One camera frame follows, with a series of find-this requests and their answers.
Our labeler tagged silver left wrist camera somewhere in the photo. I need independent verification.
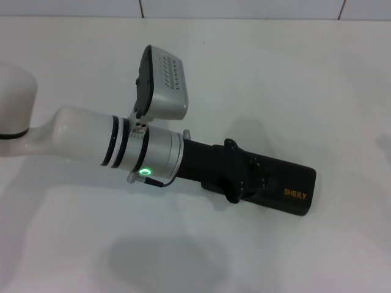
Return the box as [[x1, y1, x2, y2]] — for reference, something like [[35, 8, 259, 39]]
[[132, 45, 189, 121]]

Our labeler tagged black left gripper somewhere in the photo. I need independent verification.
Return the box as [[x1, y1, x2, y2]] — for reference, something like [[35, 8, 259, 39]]
[[178, 138, 270, 204]]

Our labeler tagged grey left gripper cable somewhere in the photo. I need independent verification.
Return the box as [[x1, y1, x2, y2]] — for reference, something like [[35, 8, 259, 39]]
[[126, 170, 178, 188]]

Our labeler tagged black glasses case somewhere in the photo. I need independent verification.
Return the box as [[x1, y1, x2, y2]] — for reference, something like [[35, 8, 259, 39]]
[[200, 151, 317, 219]]

